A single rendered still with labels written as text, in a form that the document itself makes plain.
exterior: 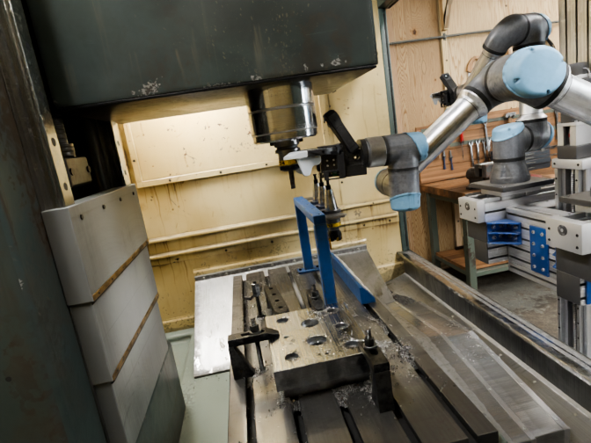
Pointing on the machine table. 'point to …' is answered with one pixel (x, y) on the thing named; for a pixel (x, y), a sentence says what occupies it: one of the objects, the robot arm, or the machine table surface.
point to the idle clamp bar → (275, 300)
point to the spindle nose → (281, 112)
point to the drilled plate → (336, 366)
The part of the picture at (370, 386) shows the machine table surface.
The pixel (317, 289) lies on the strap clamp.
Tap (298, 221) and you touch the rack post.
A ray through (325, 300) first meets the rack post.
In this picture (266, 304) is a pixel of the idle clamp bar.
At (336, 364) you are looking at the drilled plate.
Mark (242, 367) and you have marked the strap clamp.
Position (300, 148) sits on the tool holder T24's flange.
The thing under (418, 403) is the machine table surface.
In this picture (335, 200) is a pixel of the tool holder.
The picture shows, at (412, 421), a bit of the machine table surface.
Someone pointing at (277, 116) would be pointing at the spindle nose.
